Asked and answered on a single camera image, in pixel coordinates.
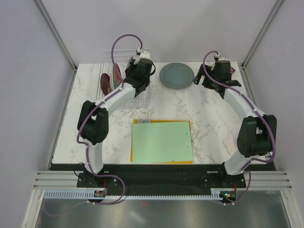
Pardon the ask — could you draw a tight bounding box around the grey-green plate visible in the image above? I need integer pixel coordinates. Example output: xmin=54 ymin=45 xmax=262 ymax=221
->
xmin=160 ymin=63 xmax=194 ymax=89

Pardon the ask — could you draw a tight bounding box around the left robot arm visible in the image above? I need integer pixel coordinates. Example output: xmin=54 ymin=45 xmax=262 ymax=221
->
xmin=76 ymin=58 xmax=155 ymax=187

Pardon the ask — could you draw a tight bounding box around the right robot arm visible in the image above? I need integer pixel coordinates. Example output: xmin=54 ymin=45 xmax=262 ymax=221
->
xmin=193 ymin=60 xmax=277 ymax=187

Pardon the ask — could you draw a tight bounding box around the red and teal plate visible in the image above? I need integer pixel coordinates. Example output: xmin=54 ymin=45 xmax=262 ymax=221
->
xmin=112 ymin=63 xmax=123 ymax=89

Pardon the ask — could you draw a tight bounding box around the small dark red plate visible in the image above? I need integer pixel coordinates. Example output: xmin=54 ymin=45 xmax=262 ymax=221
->
xmin=100 ymin=73 xmax=113 ymax=96

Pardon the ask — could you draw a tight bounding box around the light green cutting board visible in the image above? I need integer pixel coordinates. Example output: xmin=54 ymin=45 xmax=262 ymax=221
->
xmin=132 ymin=121 xmax=193 ymax=164

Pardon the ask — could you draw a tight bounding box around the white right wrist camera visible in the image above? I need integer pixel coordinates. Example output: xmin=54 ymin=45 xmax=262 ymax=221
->
xmin=214 ymin=54 xmax=227 ymax=62

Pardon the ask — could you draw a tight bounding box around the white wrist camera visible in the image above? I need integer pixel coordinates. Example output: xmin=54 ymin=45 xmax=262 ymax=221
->
xmin=214 ymin=54 xmax=227 ymax=62
xmin=134 ymin=47 xmax=151 ymax=65

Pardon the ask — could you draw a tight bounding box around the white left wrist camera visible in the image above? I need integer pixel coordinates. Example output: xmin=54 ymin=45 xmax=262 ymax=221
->
xmin=134 ymin=47 xmax=151 ymax=65

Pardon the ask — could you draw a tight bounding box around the white wire dish rack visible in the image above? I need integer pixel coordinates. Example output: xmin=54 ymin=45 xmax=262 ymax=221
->
xmin=96 ymin=49 xmax=151 ymax=109

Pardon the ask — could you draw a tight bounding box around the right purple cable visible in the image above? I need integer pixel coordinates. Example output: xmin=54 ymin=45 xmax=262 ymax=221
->
xmin=203 ymin=50 xmax=277 ymax=206

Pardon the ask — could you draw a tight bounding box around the purple cable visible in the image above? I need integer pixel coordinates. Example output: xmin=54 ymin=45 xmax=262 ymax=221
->
xmin=203 ymin=50 xmax=277 ymax=206
xmin=44 ymin=34 xmax=143 ymax=216

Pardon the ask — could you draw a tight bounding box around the right aluminium frame post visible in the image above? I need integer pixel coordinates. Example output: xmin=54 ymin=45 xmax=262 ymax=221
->
xmin=241 ymin=0 xmax=285 ymax=70

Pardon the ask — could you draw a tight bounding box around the aluminium frame post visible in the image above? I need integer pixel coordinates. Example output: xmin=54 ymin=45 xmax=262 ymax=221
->
xmin=33 ymin=0 xmax=77 ymax=72
xmin=241 ymin=0 xmax=285 ymax=70

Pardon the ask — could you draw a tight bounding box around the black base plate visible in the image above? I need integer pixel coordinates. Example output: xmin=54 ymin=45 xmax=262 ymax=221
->
xmin=49 ymin=162 xmax=277 ymax=197

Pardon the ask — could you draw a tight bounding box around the left aluminium frame post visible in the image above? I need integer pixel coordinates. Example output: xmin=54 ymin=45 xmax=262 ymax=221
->
xmin=33 ymin=0 xmax=77 ymax=72

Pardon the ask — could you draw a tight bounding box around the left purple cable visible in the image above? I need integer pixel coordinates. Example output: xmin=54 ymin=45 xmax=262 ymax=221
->
xmin=44 ymin=34 xmax=143 ymax=216

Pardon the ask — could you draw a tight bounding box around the aluminium front rail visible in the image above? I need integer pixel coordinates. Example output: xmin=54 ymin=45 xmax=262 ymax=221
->
xmin=34 ymin=171 xmax=292 ymax=190

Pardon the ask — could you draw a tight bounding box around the white cable duct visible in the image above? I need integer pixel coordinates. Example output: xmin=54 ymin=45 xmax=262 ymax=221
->
xmin=44 ymin=187 xmax=238 ymax=200

